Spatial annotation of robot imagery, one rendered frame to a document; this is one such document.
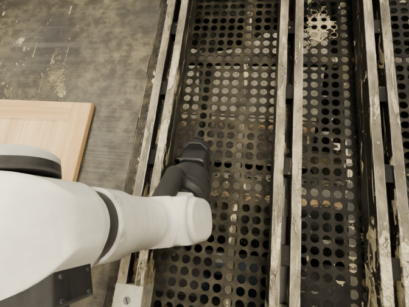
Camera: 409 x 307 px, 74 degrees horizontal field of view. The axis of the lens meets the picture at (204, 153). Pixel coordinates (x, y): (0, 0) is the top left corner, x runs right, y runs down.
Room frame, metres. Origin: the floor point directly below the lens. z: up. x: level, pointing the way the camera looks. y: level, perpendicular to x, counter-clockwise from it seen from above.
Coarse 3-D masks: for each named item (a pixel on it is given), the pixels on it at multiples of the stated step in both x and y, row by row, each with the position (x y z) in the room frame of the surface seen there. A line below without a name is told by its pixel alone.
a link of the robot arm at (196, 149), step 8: (192, 144) 0.53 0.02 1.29; (200, 144) 0.53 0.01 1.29; (208, 144) 0.55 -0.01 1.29; (184, 152) 0.53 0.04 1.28; (192, 152) 0.52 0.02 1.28; (200, 152) 0.52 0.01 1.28; (208, 152) 0.53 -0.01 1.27; (184, 160) 0.50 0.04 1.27; (192, 160) 0.50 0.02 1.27; (200, 160) 0.49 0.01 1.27; (208, 160) 0.54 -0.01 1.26; (184, 168) 0.46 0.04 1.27; (192, 168) 0.46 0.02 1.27; (200, 168) 0.47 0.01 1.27; (208, 168) 0.54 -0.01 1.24; (200, 176) 0.44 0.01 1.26; (208, 176) 0.47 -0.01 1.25; (208, 184) 0.45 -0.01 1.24; (208, 192) 0.44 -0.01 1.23
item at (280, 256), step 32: (288, 0) 0.86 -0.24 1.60; (288, 32) 0.76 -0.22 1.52; (288, 64) 0.74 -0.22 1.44; (288, 96) 0.65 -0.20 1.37; (288, 128) 0.63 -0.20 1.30; (288, 160) 0.55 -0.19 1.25; (288, 192) 0.53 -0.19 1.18; (288, 224) 0.48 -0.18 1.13; (288, 256) 0.42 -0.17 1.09; (288, 288) 0.39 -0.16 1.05
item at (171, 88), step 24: (192, 0) 0.92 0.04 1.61; (168, 24) 0.83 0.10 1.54; (168, 48) 0.79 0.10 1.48; (168, 72) 0.77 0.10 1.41; (168, 96) 0.68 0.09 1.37; (168, 120) 0.64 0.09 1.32; (144, 144) 0.61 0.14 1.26; (168, 144) 0.62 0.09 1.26; (144, 168) 0.57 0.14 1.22; (144, 192) 0.55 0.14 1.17; (120, 264) 0.44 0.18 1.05; (144, 264) 0.44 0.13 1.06; (120, 288) 0.41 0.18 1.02; (144, 288) 0.41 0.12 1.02
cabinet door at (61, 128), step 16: (0, 112) 0.79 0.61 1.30; (16, 112) 0.78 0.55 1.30; (32, 112) 0.78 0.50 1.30; (48, 112) 0.77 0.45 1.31; (64, 112) 0.76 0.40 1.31; (80, 112) 0.75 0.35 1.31; (0, 128) 0.76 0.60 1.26; (16, 128) 0.75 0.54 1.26; (32, 128) 0.75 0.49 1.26; (48, 128) 0.74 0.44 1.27; (64, 128) 0.73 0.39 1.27; (80, 128) 0.72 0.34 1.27; (32, 144) 0.71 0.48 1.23; (48, 144) 0.71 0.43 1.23; (64, 144) 0.70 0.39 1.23; (80, 144) 0.69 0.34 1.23; (64, 160) 0.67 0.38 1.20; (80, 160) 0.68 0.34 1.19; (64, 176) 0.64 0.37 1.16
